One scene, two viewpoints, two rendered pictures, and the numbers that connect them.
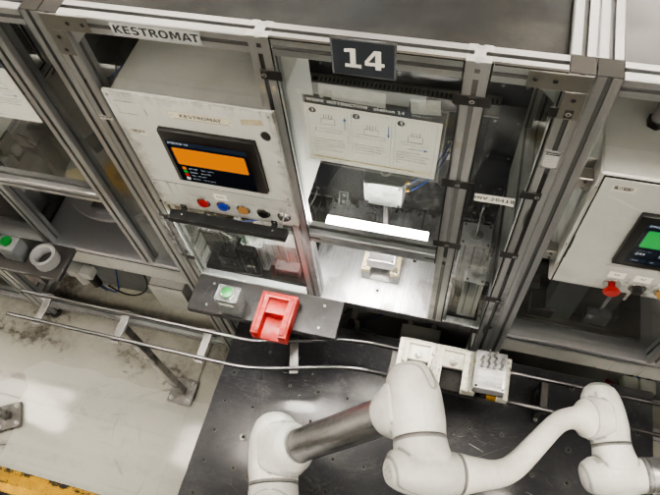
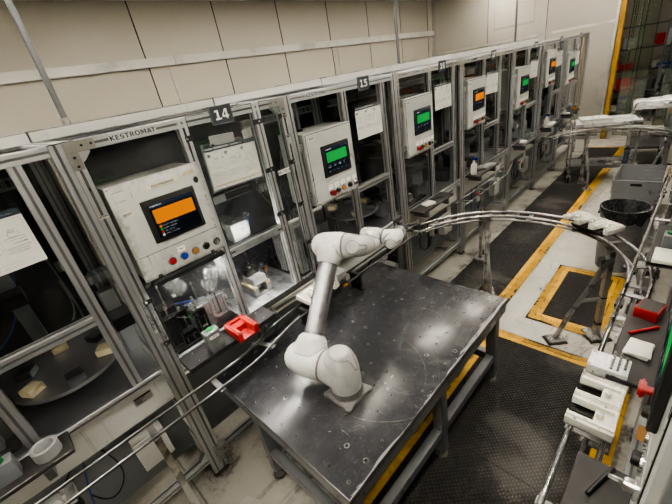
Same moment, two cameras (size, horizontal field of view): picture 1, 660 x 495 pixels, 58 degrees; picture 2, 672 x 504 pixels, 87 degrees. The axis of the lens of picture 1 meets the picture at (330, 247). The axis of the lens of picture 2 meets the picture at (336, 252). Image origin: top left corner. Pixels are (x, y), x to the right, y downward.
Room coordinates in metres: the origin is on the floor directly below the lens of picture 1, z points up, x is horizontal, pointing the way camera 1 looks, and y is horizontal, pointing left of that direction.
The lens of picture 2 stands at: (-0.38, 1.40, 2.08)
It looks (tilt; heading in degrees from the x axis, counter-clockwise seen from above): 26 degrees down; 296
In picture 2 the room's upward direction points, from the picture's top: 11 degrees counter-clockwise
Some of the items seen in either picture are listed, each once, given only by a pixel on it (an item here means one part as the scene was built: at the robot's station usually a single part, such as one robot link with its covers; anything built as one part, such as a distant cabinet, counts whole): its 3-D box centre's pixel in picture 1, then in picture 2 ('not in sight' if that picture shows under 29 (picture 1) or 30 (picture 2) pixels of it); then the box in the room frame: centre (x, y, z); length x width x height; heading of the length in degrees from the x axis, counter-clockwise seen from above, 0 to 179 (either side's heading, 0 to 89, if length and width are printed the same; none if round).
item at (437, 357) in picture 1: (451, 371); (324, 290); (0.62, -0.34, 0.84); 0.36 x 0.14 x 0.10; 68
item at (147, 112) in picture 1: (224, 132); (162, 218); (1.12, 0.23, 1.60); 0.42 x 0.29 x 0.46; 68
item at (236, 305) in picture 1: (232, 298); (212, 337); (0.95, 0.36, 0.97); 0.08 x 0.08 x 0.12; 68
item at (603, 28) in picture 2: not in sight; (510, 65); (-0.67, -8.45, 1.65); 3.78 x 0.08 x 3.30; 158
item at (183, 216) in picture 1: (227, 222); (190, 265); (0.99, 0.28, 1.37); 0.36 x 0.04 x 0.04; 68
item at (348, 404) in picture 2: not in sight; (349, 385); (0.24, 0.27, 0.71); 0.22 x 0.18 x 0.06; 68
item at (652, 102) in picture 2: not in sight; (649, 127); (-2.73, -6.10, 0.48); 0.84 x 0.58 x 0.97; 76
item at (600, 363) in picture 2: not in sight; (609, 363); (-0.82, 0.11, 0.92); 0.13 x 0.10 x 0.09; 158
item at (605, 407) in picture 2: not in sight; (598, 398); (-0.77, 0.22, 0.84); 0.37 x 0.14 x 0.10; 68
